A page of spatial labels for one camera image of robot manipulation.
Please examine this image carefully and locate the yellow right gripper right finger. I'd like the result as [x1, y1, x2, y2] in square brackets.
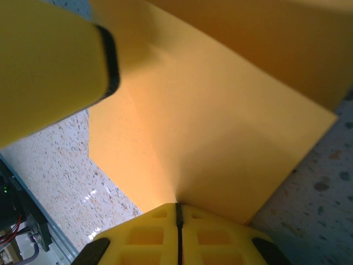
[179, 203, 291, 265]

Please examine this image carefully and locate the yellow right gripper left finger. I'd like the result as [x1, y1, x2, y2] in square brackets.
[77, 202, 180, 265]

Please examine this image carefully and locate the orange cloth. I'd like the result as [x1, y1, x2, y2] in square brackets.
[88, 0, 353, 226]

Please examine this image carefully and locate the aluminium mounting rail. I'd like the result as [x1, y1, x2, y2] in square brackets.
[0, 153, 81, 265]

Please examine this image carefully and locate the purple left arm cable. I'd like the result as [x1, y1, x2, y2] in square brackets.
[16, 234, 42, 265]

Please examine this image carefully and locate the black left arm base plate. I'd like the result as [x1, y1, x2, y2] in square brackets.
[0, 160, 52, 252]

